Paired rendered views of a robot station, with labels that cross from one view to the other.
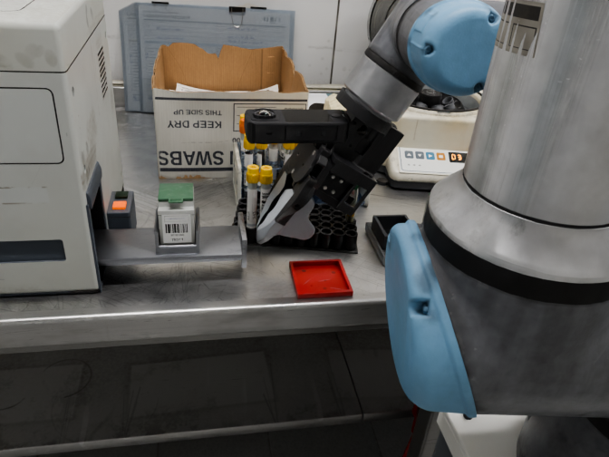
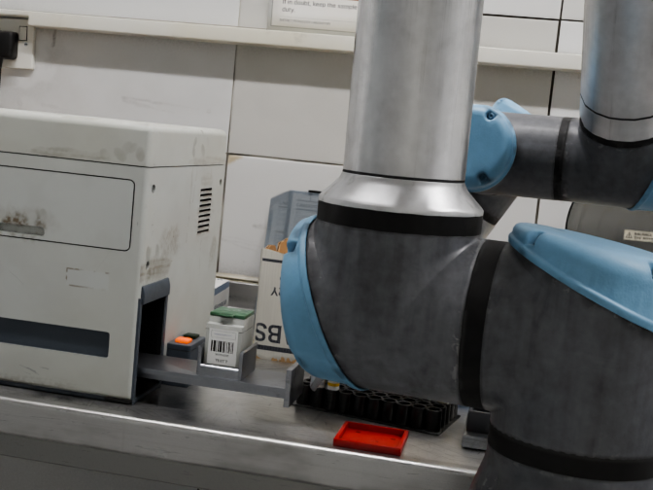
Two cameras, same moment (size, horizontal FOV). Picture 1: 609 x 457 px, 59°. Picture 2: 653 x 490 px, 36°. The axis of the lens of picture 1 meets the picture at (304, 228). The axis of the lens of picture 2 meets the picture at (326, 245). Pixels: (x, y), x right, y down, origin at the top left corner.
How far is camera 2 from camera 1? 0.54 m
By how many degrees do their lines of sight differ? 33
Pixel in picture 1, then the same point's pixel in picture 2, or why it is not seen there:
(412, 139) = not seen: hidden behind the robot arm
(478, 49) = (477, 141)
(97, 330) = (114, 434)
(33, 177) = (100, 262)
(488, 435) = not seen: outside the picture
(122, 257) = (162, 369)
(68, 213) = (120, 303)
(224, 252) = (266, 384)
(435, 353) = (291, 277)
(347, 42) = not seen: hidden behind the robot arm
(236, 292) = (269, 430)
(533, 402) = (370, 337)
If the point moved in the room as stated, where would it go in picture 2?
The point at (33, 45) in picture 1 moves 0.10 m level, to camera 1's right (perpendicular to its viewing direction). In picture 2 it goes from (129, 143) to (213, 152)
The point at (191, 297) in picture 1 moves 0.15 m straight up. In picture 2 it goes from (219, 424) to (231, 281)
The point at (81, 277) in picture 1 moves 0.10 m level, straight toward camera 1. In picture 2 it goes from (117, 381) to (100, 406)
